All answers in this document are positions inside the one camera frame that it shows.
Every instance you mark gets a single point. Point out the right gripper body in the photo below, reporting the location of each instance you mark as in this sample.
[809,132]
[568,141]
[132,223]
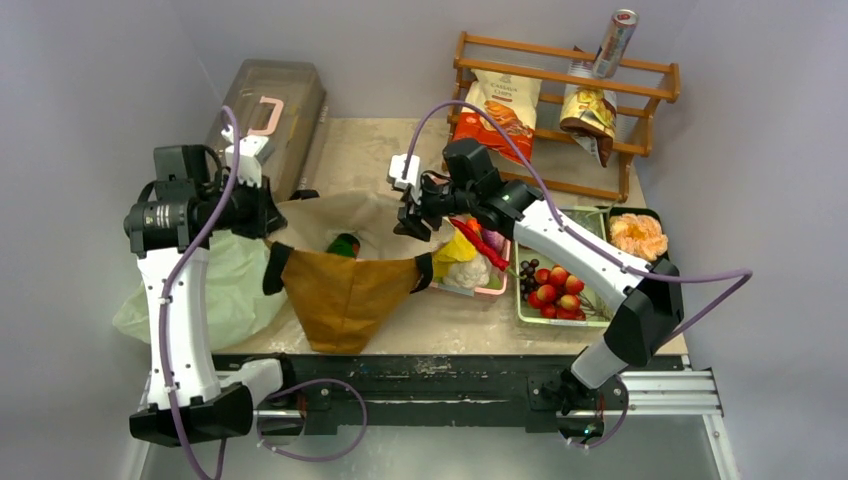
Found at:
[411,211]

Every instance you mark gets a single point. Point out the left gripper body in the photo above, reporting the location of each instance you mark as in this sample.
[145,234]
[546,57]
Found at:
[249,214]

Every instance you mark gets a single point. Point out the toy napa cabbage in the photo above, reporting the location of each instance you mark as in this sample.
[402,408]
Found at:
[457,250]

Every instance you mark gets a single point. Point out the green plastic grocery bag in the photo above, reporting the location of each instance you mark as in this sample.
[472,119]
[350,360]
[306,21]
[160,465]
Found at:
[237,308]

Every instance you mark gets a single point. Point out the toy red chili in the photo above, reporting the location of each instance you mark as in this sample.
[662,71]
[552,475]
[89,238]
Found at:
[480,245]

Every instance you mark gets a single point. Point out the brown paper tote bag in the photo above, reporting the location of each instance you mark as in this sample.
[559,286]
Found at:
[341,303]

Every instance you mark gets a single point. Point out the toy grape bunch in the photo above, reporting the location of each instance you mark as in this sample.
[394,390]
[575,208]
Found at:
[527,279]

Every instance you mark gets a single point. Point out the toy lychee bunch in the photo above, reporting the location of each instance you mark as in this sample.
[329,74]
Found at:
[558,296]

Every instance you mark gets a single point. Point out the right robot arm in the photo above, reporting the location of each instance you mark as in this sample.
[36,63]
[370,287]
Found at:
[644,297]

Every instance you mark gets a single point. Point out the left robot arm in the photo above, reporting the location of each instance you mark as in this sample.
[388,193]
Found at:
[169,227]

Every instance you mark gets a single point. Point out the toy cauliflower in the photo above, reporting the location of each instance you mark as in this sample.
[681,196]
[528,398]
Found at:
[470,274]

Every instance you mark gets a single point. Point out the pink plastic basket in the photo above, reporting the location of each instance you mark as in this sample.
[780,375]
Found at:
[498,279]

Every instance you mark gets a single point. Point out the translucent storage box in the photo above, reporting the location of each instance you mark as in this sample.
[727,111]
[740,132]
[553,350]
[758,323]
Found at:
[282,101]

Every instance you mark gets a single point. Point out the cassava chips bag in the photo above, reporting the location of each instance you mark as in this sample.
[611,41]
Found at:
[511,102]

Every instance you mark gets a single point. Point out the wooden rack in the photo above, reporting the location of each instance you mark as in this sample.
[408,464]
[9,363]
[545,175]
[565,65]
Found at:
[641,87]

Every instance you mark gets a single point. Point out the brown snack bag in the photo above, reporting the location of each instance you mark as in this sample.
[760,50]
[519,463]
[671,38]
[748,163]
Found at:
[589,117]

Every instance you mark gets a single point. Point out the green plastic basket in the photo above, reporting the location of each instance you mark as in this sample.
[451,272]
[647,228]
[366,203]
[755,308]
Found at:
[598,315]

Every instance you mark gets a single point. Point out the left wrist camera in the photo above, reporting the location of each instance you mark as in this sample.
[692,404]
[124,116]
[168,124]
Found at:
[254,151]

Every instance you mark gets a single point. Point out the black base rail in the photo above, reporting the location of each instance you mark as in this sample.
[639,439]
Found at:
[520,391]

